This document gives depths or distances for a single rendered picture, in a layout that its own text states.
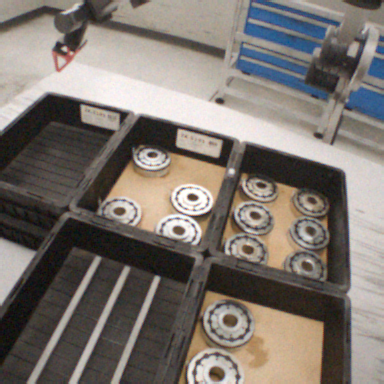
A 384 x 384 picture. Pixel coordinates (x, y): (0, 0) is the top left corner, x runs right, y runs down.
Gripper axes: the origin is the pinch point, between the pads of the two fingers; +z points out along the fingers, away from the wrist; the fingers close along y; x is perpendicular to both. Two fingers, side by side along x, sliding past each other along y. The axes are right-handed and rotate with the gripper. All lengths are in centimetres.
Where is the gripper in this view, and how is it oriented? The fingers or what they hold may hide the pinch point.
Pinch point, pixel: (64, 62)
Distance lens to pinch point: 122.6
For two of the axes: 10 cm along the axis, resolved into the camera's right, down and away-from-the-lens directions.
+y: 1.0, -6.8, 7.2
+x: -8.7, -4.1, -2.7
